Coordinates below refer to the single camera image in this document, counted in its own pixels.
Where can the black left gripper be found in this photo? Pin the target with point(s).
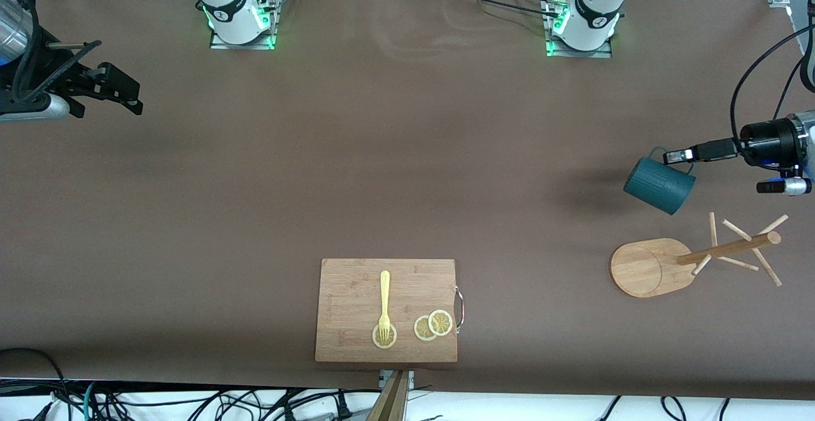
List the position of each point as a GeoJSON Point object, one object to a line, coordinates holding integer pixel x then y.
{"type": "Point", "coordinates": [764, 140]}

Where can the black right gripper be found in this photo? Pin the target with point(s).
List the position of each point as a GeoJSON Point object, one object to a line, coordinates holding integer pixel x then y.
{"type": "Point", "coordinates": [39, 72]}

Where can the teal ribbed cup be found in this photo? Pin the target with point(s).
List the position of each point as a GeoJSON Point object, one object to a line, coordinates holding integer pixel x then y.
{"type": "Point", "coordinates": [659, 185]}

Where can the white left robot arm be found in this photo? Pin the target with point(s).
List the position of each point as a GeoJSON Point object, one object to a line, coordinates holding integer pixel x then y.
{"type": "Point", "coordinates": [595, 7]}

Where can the wooden cup rack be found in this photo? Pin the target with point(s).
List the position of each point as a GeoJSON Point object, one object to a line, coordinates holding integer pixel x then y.
{"type": "Point", "coordinates": [643, 268]}

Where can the brown table mat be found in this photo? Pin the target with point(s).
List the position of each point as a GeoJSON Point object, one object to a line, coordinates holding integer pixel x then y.
{"type": "Point", "coordinates": [407, 153]}

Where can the bamboo cutting board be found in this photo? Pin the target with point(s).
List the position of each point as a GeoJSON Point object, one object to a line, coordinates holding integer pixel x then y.
{"type": "Point", "coordinates": [347, 306]}

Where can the yellow plastic fork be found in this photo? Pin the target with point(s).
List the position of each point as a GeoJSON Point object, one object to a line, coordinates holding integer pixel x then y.
{"type": "Point", "coordinates": [384, 293]}

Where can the black power plug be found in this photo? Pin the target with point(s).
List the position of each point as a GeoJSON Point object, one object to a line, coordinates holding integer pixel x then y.
{"type": "Point", "coordinates": [344, 408]}

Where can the brown angled bar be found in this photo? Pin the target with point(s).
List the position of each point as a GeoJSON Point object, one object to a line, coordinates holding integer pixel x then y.
{"type": "Point", "coordinates": [389, 405]}

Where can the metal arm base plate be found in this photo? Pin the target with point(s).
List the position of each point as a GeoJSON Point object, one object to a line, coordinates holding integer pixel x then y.
{"type": "Point", "coordinates": [219, 44]}
{"type": "Point", "coordinates": [586, 54]}

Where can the grey metal bracket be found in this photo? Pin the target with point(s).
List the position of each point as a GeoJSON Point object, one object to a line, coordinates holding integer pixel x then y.
{"type": "Point", "coordinates": [407, 376]}

